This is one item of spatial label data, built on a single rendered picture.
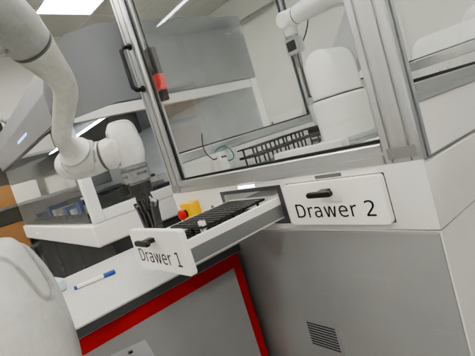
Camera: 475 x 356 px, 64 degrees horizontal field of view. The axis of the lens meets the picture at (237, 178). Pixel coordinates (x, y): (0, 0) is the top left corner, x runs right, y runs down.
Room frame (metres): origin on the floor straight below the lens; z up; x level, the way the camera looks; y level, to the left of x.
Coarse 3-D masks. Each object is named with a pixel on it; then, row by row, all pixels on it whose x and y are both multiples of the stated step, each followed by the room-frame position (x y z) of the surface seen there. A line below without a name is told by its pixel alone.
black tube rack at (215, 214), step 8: (248, 200) 1.13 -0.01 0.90; (256, 200) 1.09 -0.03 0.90; (264, 200) 1.08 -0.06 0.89; (216, 208) 1.15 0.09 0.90; (224, 208) 1.11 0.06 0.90; (232, 208) 1.07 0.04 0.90; (240, 208) 1.04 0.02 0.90; (200, 216) 1.10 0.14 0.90; (208, 216) 1.06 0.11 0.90; (216, 216) 1.02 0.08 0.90; (224, 216) 0.99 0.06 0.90; (232, 216) 1.11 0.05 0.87; (176, 224) 1.09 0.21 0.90; (184, 224) 1.05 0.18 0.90; (192, 224) 1.02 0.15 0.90; (216, 224) 1.06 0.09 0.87; (192, 232) 1.02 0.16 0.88; (200, 232) 1.02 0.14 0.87
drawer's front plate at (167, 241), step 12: (144, 228) 1.01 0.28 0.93; (156, 228) 0.96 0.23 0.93; (168, 228) 0.91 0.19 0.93; (132, 240) 1.06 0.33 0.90; (156, 240) 0.94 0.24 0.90; (168, 240) 0.88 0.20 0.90; (180, 240) 0.84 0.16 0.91; (144, 252) 1.02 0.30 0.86; (156, 252) 0.96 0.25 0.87; (168, 252) 0.90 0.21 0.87; (180, 252) 0.85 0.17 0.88; (144, 264) 1.04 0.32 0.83; (156, 264) 0.98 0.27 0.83; (168, 264) 0.92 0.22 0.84; (180, 264) 0.87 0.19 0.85; (192, 264) 0.84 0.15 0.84
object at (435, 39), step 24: (408, 0) 0.82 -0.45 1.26; (432, 0) 0.89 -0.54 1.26; (456, 0) 0.97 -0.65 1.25; (408, 24) 0.80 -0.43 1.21; (432, 24) 0.87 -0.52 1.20; (456, 24) 0.95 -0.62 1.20; (408, 48) 0.79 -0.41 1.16; (432, 48) 0.85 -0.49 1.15; (456, 48) 0.93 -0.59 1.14; (432, 72) 0.83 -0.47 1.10
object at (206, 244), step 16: (256, 208) 1.00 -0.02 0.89; (272, 208) 1.04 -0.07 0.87; (224, 224) 0.94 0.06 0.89; (240, 224) 0.96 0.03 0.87; (256, 224) 0.99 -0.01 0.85; (192, 240) 0.88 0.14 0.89; (208, 240) 0.90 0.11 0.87; (224, 240) 0.93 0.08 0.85; (240, 240) 0.96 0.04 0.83; (208, 256) 0.89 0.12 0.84
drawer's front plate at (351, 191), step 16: (368, 176) 0.80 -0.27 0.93; (288, 192) 1.00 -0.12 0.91; (304, 192) 0.95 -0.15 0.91; (336, 192) 0.88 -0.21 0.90; (352, 192) 0.84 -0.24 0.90; (368, 192) 0.81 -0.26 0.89; (384, 192) 0.78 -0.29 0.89; (288, 208) 1.01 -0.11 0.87; (336, 208) 0.89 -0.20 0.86; (368, 208) 0.82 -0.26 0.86; (384, 208) 0.79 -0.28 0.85; (304, 224) 0.98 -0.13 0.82; (320, 224) 0.94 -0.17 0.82; (336, 224) 0.90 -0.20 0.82; (352, 224) 0.86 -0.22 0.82; (368, 224) 0.83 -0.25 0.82; (384, 224) 0.80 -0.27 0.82
